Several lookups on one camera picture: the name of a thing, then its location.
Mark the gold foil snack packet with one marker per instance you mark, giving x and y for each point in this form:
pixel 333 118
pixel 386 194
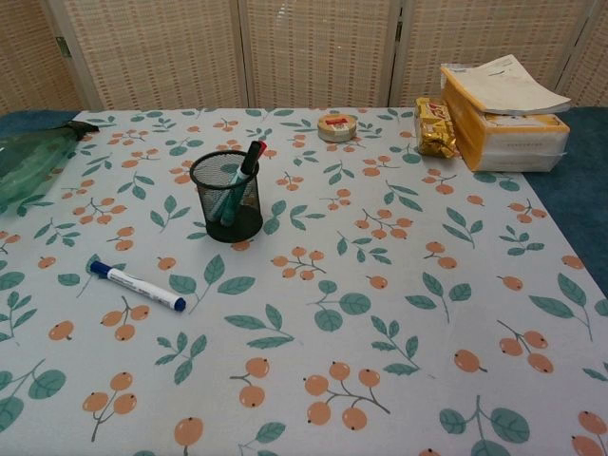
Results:
pixel 434 128

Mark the yellow tissue pack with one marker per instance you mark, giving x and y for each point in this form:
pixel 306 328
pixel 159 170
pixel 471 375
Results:
pixel 503 147

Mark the white paper booklet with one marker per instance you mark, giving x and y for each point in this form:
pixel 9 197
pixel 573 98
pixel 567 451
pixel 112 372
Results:
pixel 513 85

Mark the round tin with red label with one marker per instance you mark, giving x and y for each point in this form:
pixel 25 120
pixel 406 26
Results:
pixel 338 127

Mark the green plastic spray bottle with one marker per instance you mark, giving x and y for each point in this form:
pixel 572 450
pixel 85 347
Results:
pixel 28 161

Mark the woven folding screen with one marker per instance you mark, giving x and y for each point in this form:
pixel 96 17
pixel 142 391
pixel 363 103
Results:
pixel 304 52

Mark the floral leaf berry tablecloth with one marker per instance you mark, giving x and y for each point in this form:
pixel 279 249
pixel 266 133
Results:
pixel 332 309

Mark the blue cap whiteboard marker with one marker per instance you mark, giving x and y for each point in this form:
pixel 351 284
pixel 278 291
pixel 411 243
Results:
pixel 138 285

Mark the black mesh pen holder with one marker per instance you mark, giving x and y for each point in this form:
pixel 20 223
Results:
pixel 211 187

